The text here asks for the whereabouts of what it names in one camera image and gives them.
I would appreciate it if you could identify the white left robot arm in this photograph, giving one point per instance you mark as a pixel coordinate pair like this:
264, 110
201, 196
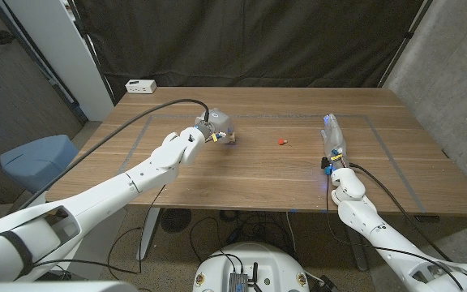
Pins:
95, 203

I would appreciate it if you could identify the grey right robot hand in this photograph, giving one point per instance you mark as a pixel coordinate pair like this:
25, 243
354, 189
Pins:
334, 136

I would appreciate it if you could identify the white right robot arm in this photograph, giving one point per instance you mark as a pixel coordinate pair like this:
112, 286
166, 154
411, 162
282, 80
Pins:
363, 219

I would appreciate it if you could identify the blue padded stool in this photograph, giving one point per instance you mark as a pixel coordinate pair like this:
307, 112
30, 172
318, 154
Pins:
39, 162

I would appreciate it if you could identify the white power strip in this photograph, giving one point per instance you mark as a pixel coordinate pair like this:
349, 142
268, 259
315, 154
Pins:
140, 86

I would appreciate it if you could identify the grey finned electronics box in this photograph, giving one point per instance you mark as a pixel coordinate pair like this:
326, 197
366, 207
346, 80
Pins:
237, 282

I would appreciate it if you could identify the black backdrop stand pole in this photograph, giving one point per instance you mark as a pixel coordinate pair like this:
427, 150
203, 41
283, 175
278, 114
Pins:
93, 54
407, 40

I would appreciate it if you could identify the red-headed wooden screw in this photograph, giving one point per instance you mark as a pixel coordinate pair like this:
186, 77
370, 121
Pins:
281, 141

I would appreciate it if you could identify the black antenna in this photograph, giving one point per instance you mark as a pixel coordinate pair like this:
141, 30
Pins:
255, 273

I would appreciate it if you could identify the black door frame strip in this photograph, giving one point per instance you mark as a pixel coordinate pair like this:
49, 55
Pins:
39, 61

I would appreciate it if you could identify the grey table leg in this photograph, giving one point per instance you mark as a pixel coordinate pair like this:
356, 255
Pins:
359, 251

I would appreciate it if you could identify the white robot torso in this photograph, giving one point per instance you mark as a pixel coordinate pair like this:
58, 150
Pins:
274, 263

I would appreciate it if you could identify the white table leg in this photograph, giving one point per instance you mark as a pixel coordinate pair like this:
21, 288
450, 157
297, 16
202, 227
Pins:
149, 231

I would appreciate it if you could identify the black backdrop curtain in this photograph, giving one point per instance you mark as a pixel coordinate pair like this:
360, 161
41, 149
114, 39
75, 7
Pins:
237, 40

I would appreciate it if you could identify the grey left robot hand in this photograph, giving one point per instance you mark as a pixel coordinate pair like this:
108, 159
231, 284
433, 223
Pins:
219, 119

